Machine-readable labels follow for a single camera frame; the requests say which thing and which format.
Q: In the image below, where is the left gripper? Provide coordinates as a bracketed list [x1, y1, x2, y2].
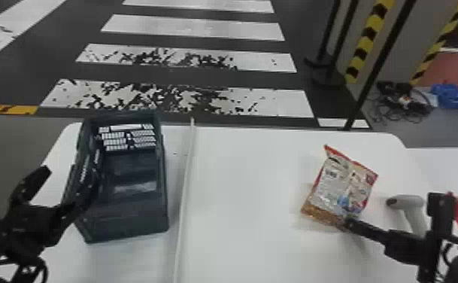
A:
[1, 165, 101, 253]

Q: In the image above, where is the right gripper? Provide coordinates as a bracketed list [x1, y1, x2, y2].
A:
[343, 218, 431, 266]

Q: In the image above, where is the hand scanner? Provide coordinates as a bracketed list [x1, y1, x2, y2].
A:
[385, 193, 429, 239]

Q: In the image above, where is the orange snack packet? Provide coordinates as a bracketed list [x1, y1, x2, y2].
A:
[300, 144, 379, 229]

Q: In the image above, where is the dark green basket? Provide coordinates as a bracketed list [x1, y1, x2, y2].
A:
[61, 110, 171, 245]

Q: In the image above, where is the blue bag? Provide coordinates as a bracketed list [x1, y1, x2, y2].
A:
[429, 82, 458, 111]

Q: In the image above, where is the black slanted pole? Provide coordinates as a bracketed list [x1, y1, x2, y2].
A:
[342, 0, 418, 132]

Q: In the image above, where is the black cable bundle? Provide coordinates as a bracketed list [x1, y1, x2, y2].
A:
[369, 80, 435, 124]

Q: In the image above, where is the black post on round foot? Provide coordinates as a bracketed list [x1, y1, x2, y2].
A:
[304, 0, 361, 87]

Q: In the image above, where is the yellow black striped post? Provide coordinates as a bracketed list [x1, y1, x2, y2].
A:
[409, 0, 458, 87]
[344, 0, 390, 85]

